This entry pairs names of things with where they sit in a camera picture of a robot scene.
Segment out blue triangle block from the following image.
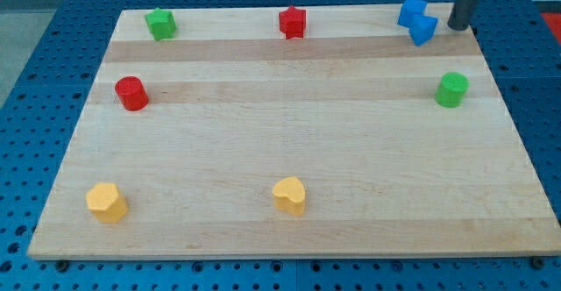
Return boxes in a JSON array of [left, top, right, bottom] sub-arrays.
[[408, 14, 438, 46]]

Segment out wooden board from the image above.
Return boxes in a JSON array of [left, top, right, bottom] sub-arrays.
[[28, 3, 560, 260]]

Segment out yellow heart block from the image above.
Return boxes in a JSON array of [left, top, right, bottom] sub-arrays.
[[272, 176, 306, 216]]

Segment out red star block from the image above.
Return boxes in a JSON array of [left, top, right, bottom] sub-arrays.
[[279, 5, 307, 39]]

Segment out red cylinder block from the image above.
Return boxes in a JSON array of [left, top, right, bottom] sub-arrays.
[[114, 76, 149, 111]]

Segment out green star block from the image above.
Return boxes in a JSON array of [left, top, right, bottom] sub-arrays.
[[145, 8, 176, 41]]

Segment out green cylinder block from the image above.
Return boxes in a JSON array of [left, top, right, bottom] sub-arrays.
[[435, 72, 470, 108]]

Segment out blue cube block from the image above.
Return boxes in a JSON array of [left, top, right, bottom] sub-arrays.
[[397, 0, 428, 28]]

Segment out yellow hexagon block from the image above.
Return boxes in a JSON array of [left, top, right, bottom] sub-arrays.
[[86, 182, 129, 224]]

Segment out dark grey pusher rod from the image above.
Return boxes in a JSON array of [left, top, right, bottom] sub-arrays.
[[447, 0, 479, 31]]

